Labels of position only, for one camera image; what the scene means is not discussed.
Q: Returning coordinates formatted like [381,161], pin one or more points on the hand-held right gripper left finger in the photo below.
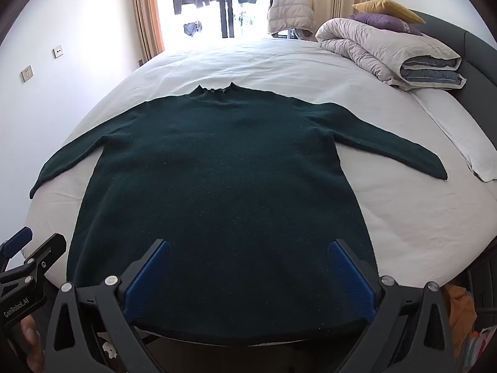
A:
[147,283]

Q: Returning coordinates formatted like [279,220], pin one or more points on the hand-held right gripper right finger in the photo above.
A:
[349,283]

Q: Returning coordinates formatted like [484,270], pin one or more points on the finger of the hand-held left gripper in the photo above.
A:
[21,236]
[46,250]

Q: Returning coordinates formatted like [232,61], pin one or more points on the dark green sweater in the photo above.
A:
[217,182]

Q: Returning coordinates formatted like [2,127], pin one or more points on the person's left hand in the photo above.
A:
[29,338]

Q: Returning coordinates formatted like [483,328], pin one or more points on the orange cloth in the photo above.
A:
[460,311]

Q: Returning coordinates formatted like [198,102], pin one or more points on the colourful striped bag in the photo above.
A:
[479,349]

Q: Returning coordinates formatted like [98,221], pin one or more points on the flat white pillow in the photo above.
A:
[458,132]

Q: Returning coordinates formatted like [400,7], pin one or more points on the white bed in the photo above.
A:
[271,66]

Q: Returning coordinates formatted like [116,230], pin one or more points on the folded grey duvet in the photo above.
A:
[369,46]

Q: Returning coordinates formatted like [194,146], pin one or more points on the small dark hanging garment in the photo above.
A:
[192,29]

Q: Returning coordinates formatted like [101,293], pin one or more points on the purple pillow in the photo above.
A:
[376,20]

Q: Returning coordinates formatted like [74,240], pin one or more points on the dark grey headboard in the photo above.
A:
[477,46]

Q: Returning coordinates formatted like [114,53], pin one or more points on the beige puffer jacket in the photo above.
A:
[289,11]

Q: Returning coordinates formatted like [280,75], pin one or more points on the yellow pillow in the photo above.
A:
[388,7]

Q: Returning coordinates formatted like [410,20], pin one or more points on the white wall socket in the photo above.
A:
[58,51]
[27,73]

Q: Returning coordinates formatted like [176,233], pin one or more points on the black window frame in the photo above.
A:
[227,4]

